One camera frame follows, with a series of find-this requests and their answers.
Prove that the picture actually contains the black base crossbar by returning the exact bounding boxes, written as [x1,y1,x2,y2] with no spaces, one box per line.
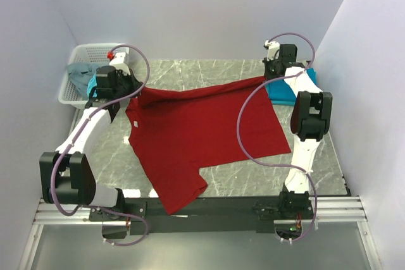
[89,192,316,235]

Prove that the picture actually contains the folded teal t shirt stack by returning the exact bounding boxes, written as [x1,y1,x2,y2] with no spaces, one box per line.
[265,67,318,106]

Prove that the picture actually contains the grey blue t shirt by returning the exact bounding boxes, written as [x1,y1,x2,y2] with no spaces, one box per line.
[66,62,103,99]

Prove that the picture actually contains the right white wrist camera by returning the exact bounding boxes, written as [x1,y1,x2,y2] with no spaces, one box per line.
[264,40,280,61]

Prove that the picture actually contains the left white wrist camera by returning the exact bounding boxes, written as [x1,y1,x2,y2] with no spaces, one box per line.
[107,51,130,76]

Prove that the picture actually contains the white plastic laundry basket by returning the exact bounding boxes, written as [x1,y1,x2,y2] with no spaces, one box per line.
[58,43,118,109]

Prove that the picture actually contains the aluminium rail frame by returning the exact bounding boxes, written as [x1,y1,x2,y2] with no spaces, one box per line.
[17,111,382,270]

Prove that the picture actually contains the light blue t shirt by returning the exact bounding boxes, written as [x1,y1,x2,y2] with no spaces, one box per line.
[86,75,97,98]

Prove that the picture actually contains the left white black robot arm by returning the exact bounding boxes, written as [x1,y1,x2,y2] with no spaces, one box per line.
[39,64,145,221]

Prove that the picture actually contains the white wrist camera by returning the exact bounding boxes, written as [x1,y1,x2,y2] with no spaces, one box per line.
[107,51,130,76]
[264,40,280,61]

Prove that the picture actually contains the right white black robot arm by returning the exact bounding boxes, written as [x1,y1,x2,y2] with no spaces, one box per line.
[263,40,333,219]

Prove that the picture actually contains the red t shirt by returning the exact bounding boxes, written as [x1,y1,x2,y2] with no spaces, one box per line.
[126,77,290,214]

